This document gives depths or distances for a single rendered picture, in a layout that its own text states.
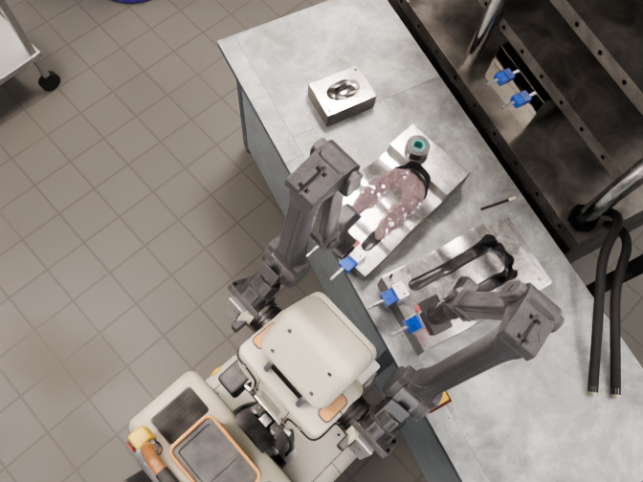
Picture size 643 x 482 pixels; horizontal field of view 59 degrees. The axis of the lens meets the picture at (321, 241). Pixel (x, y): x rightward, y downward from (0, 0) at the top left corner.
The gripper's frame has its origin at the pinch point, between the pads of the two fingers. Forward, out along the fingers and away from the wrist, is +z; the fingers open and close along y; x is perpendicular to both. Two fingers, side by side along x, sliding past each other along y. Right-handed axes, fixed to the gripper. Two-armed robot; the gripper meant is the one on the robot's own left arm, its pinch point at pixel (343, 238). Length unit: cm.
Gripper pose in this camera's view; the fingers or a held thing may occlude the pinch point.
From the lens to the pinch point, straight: 169.6
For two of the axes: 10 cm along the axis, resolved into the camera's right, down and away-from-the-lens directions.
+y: -7.0, -6.8, 2.1
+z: 2.6, 0.4, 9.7
